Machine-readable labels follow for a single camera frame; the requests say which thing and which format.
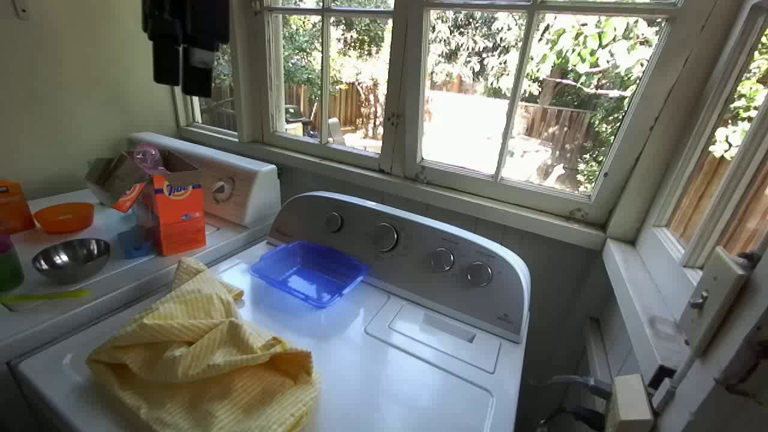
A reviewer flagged clear bluish cup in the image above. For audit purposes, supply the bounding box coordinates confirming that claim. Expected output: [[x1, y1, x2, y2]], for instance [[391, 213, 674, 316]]
[[117, 213, 156, 259]]

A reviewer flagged wide white framed window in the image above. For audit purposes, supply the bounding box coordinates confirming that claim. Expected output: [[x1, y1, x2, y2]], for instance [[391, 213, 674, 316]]
[[158, 0, 699, 228]]

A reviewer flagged white washing machine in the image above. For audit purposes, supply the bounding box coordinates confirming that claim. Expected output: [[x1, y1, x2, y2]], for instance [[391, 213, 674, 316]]
[[8, 190, 536, 432]]

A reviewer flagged orange plastic bowl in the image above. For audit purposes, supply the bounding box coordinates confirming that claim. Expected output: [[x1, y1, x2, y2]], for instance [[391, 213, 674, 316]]
[[31, 199, 98, 238]]

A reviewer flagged orange detergent box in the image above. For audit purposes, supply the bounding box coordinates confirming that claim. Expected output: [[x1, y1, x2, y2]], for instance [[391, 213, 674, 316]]
[[111, 174, 212, 259]]

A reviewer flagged yellow waffle towel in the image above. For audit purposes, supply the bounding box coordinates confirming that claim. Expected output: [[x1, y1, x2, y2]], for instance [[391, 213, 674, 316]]
[[85, 256, 322, 432]]

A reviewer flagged narrow white framed window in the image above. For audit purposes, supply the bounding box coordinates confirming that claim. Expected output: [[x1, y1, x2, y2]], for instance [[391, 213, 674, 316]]
[[639, 0, 768, 272]]

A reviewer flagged white wall switch box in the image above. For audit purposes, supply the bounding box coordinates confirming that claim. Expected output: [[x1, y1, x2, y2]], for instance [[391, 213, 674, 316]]
[[678, 244, 758, 355]]

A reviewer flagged green plastic utensil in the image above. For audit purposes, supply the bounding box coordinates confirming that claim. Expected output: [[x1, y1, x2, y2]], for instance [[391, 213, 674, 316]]
[[0, 286, 94, 309]]

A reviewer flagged silver washer knob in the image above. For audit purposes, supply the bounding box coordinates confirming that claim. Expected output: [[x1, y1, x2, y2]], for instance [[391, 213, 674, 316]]
[[372, 220, 404, 256], [464, 259, 496, 290], [322, 208, 348, 235], [424, 244, 457, 274]]

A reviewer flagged white dryer knob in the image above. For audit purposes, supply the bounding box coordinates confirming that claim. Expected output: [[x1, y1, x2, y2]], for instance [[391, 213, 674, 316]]
[[208, 176, 237, 205]]

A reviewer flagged green plastic cup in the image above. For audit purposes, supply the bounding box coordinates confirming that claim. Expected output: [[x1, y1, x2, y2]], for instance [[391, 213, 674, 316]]
[[0, 230, 26, 296]]

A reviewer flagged blue plastic container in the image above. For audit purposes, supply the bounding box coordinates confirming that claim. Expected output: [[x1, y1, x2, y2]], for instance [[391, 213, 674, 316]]
[[248, 240, 369, 313]]

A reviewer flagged beige block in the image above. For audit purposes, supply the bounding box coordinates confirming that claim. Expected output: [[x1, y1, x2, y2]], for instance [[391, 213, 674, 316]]
[[604, 372, 658, 432]]

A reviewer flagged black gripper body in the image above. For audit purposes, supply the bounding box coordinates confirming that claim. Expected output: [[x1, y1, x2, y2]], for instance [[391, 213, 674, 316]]
[[140, 0, 236, 50]]

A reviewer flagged steel bowl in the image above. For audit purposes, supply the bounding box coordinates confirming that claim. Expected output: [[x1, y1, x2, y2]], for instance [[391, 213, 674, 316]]
[[30, 235, 116, 286]]

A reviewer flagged grey vent hose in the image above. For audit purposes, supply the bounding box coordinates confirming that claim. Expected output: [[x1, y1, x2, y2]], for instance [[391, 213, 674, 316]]
[[534, 372, 614, 432]]

